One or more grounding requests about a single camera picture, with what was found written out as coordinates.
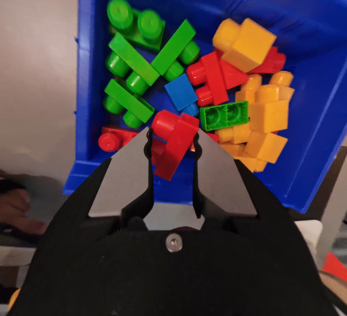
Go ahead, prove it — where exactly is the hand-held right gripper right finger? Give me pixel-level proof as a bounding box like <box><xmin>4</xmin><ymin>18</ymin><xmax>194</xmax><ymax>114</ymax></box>
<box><xmin>192</xmin><ymin>128</ymin><xmax>258</xmax><ymax>228</ymax></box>

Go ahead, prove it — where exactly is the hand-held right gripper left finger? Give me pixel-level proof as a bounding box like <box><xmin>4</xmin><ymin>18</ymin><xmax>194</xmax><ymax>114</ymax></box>
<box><xmin>87</xmin><ymin>127</ymin><xmax>155</xmax><ymax>224</ymax></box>

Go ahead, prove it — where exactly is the red two-stud block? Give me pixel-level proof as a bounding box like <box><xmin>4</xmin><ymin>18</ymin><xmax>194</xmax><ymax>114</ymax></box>
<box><xmin>98</xmin><ymin>125</ymin><xmax>141</xmax><ymax>153</ymax></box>
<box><xmin>151</xmin><ymin>109</ymin><xmax>200</xmax><ymax>181</ymax></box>

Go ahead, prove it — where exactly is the blue plastic bin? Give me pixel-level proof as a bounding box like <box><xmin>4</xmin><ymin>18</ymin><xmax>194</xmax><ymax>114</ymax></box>
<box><xmin>62</xmin><ymin>0</ymin><xmax>347</xmax><ymax>214</ymax></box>

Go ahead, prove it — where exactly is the person's left hand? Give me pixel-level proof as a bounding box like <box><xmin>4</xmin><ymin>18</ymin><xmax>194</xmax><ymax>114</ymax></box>
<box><xmin>0</xmin><ymin>188</ymin><xmax>47</xmax><ymax>236</ymax></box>

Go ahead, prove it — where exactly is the pile of orange blocks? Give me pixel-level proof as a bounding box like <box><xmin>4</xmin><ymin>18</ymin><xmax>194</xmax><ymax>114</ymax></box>
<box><xmin>215</xmin><ymin>71</ymin><xmax>296</xmax><ymax>173</ymax></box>

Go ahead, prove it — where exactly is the blue single-stud block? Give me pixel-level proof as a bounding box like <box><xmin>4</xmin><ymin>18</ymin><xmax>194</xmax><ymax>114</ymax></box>
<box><xmin>164</xmin><ymin>73</ymin><xmax>200</xmax><ymax>118</ymax></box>

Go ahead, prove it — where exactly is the red building block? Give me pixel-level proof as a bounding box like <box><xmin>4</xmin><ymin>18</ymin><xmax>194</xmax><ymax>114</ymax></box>
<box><xmin>220</xmin><ymin>59</ymin><xmax>249</xmax><ymax>90</ymax></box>
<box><xmin>186</xmin><ymin>51</ymin><xmax>229</xmax><ymax>107</ymax></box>
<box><xmin>248</xmin><ymin>46</ymin><xmax>287</xmax><ymax>75</ymax></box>

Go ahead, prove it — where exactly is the red flat object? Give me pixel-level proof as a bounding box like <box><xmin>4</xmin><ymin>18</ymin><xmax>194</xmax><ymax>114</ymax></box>
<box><xmin>321</xmin><ymin>252</ymin><xmax>347</xmax><ymax>282</ymax></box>

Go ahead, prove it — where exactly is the green building block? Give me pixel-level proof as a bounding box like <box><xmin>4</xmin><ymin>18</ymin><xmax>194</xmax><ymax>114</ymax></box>
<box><xmin>150</xmin><ymin>19</ymin><xmax>201</xmax><ymax>82</ymax></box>

